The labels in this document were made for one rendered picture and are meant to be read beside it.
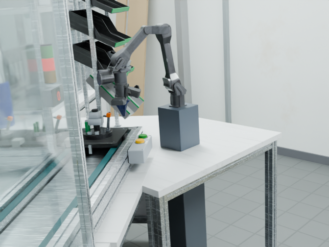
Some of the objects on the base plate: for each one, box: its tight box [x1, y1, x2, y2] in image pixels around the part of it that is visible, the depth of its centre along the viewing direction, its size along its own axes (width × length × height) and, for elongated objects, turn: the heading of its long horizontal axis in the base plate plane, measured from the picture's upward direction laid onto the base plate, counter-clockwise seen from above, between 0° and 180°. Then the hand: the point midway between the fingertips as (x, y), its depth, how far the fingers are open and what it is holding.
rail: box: [89, 126, 143, 236], centre depth 183 cm, size 6×89×11 cm, turn 5°
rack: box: [73, 0, 122, 127], centre depth 238 cm, size 21×36×80 cm, turn 5°
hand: (123, 109), depth 204 cm, fingers closed
